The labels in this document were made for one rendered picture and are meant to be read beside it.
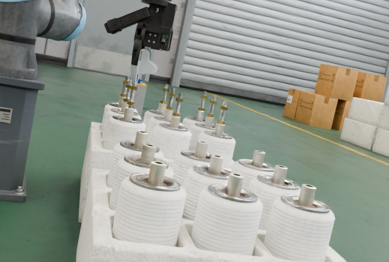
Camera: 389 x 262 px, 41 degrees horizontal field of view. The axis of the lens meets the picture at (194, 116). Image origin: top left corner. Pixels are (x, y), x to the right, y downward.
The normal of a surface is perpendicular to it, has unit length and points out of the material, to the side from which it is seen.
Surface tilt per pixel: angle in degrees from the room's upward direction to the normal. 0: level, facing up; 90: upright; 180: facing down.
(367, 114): 90
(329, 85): 90
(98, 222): 0
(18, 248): 0
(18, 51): 73
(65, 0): 77
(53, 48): 90
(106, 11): 90
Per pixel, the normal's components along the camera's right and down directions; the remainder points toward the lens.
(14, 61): 0.54, -0.10
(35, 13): 0.85, 0.23
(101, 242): 0.20, -0.97
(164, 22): -0.06, 0.11
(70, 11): 0.85, -0.05
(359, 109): -0.92, -0.15
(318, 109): 0.29, 0.18
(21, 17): 0.56, 0.21
